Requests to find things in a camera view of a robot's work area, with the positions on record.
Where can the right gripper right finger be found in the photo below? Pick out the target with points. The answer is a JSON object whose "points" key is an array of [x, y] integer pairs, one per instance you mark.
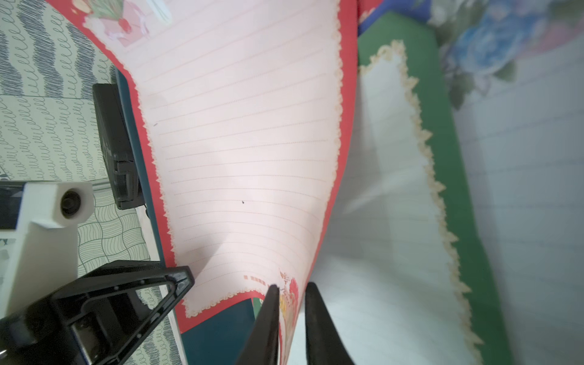
{"points": [[323, 343]]}

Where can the red bordered stationery paper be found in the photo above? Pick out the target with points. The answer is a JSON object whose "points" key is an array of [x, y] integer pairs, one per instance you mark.
{"points": [[244, 111]]}

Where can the green bordered scalloped stationery paper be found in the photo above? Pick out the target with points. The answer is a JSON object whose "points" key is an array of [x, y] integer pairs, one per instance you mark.
{"points": [[402, 269]]}

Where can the teal plastic storage box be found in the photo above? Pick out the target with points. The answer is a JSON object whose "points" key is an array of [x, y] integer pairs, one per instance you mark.
{"points": [[218, 340]]}

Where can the black plastic tool case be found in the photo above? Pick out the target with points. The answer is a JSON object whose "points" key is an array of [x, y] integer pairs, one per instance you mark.
{"points": [[116, 147]]}

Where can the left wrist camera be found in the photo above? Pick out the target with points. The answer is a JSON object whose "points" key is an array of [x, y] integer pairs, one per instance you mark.
{"points": [[39, 238]]}

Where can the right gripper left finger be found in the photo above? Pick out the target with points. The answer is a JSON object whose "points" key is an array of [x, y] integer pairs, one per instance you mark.
{"points": [[262, 345]]}

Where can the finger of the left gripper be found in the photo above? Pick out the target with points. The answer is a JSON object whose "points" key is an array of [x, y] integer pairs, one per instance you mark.
{"points": [[100, 318]]}

